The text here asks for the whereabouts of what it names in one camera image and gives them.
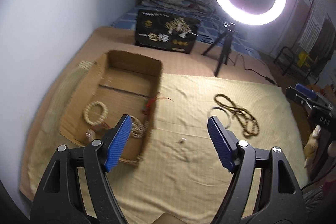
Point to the right hand white glove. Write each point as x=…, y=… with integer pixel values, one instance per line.
x=311, y=147

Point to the yellow box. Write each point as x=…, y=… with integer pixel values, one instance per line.
x=304, y=60

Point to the open cardboard box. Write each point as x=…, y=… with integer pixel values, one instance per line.
x=126, y=83

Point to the black printed gift box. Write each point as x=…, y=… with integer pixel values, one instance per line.
x=166, y=31

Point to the white radiator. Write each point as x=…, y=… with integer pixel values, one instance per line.
x=313, y=25

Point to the yellow striped cloth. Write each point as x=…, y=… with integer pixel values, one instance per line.
x=187, y=179

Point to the brown bed mat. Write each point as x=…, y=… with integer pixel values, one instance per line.
x=105, y=38

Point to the hanging dark clothes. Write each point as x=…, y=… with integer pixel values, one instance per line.
x=324, y=46

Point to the black metal chair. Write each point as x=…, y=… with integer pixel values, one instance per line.
x=286, y=61

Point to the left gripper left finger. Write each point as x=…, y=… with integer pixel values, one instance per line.
x=114, y=141

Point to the orange red boxes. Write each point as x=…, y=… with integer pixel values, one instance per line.
x=327, y=91

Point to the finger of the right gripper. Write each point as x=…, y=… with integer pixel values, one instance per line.
x=293, y=95
x=306, y=92

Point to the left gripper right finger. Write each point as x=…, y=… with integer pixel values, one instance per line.
x=224, y=142

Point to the black mini tripod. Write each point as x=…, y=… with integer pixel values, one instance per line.
x=226, y=37

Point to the blue checkered bedsheet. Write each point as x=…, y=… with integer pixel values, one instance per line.
x=210, y=27

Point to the red strap wristwatch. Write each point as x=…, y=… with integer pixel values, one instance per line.
x=97, y=131

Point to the striped trousers leg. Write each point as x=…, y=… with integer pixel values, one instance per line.
x=320, y=202

